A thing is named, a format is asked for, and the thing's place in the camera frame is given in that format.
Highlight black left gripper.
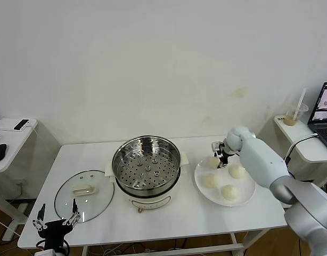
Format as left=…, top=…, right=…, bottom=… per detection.
left=32, top=198, right=82, bottom=249

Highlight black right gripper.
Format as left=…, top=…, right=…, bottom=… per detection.
left=218, top=143, right=232, bottom=169

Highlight round glass lid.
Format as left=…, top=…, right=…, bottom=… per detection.
left=54, top=170, right=116, bottom=224

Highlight stainless steel steamer basket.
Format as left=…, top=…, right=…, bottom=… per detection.
left=106, top=135, right=190, bottom=191

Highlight white round plate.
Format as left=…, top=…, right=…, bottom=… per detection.
left=194, top=156, right=257, bottom=207

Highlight white side table with mouse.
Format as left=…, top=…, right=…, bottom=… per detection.
left=0, top=118, right=39, bottom=242

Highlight cream electric cooker base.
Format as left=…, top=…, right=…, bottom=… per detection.
left=106, top=159, right=190, bottom=214

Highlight clear plastic drink cup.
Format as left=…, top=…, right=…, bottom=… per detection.
left=283, top=103, right=309, bottom=126

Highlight white side table with cup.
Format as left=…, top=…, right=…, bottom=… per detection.
left=274, top=116, right=327, bottom=187

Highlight black white phone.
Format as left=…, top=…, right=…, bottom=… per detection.
left=14, top=119, right=30, bottom=131

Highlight white drinking straw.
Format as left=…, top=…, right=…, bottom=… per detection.
left=293, top=89, right=307, bottom=121

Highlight flat white box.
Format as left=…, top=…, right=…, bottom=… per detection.
left=0, top=118, right=38, bottom=132

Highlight dark laptop beside cup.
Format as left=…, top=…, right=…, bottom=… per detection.
left=307, top=82, right=327, bottom=154

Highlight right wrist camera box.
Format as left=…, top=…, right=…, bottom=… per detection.
left=211, top=141, right=224, bottom=158

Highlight white cables under table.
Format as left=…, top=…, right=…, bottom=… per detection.
left=99, top=244, right=151, bottom=256

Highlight white main table frame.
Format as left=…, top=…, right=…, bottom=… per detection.
left=82, top=230, right=271, bottom=256

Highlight white laptop cable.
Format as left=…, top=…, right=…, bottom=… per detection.
left=287, top=133, right=319, bottom=161

